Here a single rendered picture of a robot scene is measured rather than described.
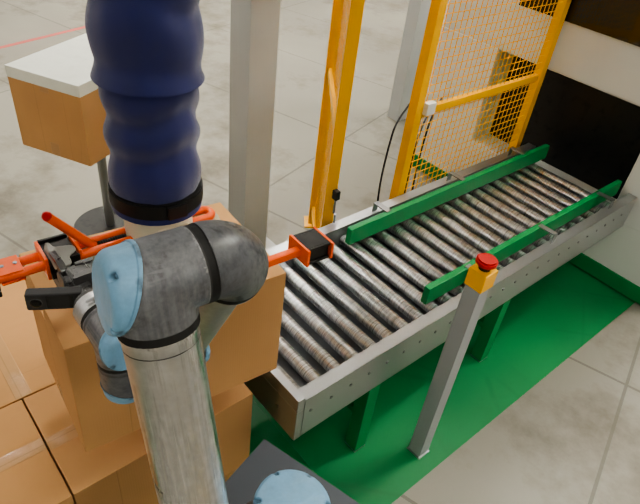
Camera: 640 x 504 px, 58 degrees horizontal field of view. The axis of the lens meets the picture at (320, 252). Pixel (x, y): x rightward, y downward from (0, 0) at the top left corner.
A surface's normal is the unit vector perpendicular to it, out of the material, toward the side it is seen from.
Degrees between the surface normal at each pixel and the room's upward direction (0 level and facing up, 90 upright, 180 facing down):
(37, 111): 90
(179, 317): 76
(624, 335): 0
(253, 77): 90
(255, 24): 90
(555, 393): 0
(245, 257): 62
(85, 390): 90
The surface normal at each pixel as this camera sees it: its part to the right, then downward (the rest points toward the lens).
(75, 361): 0.57, 0.55
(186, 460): 0.32, 0.41
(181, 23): 0.82, 0.15
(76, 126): -0.37, 0.54
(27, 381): 0.11, -0.78
